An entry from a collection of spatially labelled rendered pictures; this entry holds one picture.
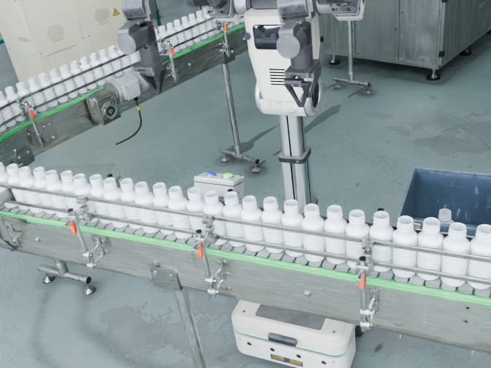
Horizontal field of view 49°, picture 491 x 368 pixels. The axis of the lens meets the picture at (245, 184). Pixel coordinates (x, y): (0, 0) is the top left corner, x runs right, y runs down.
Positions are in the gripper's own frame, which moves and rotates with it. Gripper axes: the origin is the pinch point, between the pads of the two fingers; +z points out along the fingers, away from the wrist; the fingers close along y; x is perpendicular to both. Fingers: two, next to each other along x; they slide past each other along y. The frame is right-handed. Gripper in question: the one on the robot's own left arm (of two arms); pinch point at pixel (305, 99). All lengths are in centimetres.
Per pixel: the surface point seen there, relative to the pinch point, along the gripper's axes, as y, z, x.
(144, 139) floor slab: 205, 135, 222
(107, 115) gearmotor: 76, 48, 136
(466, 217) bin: 47, 63, -40
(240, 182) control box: 3.3, 30.5, 24.7
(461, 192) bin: 46, 52, -37
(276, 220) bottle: -15.5, 28.9, 4.9
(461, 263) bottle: -16, 33, -42
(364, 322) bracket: -24, 51, -21
